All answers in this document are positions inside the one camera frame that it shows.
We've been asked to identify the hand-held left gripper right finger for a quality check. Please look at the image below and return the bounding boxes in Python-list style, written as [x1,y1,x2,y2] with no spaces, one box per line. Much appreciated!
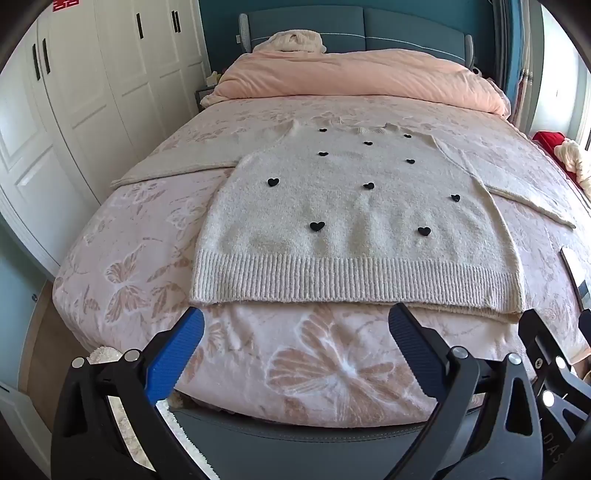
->
[388,302,544,480]

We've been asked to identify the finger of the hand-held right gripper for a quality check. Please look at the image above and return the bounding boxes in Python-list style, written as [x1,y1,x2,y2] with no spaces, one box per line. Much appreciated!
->
[517,308,580,393]

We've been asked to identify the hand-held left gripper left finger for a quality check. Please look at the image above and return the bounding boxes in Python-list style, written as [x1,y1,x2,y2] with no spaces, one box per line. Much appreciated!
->
[50,307,218,480]

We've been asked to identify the cream sweater with black hearts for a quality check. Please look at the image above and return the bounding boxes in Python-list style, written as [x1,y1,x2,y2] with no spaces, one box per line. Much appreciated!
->
[111,121,578,324]

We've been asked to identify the black phone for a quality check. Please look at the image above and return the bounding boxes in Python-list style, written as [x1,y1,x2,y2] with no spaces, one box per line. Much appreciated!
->
[560,246,591,308]

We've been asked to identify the white fluffy rug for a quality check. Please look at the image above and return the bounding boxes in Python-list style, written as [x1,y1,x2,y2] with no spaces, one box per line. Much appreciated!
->
[85,346,218,480]

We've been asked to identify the pink butterfly print blanket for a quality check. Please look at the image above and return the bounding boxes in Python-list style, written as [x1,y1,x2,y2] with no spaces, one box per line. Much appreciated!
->
[52,95,591,428]

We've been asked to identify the cream plush cloth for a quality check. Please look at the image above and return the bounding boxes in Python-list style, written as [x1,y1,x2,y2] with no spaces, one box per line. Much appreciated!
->
[554,138,591,190]

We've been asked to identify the grey curtain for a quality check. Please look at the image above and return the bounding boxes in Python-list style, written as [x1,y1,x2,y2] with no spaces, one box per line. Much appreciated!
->
[501,0,546,134]

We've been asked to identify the dark nightstand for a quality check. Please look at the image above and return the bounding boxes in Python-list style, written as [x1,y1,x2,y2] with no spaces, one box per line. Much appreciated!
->
[195,85,222,112]

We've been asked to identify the white wardrobe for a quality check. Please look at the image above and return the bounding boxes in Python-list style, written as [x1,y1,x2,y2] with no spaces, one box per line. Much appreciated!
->
[0,0,208,278]

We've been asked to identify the pink duvet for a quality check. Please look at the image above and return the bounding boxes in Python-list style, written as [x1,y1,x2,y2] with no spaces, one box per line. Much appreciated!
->
[199,48,509,116]

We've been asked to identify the blue padded headboard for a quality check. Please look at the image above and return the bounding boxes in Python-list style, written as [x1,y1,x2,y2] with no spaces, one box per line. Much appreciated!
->
[238,7,476,70]

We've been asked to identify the cream pillow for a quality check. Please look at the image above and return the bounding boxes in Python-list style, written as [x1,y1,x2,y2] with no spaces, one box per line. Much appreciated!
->
[253,30,328,55]

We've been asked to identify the grey bed frame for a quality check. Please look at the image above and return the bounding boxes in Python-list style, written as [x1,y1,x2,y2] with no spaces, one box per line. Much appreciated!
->
[168,397,444,480]

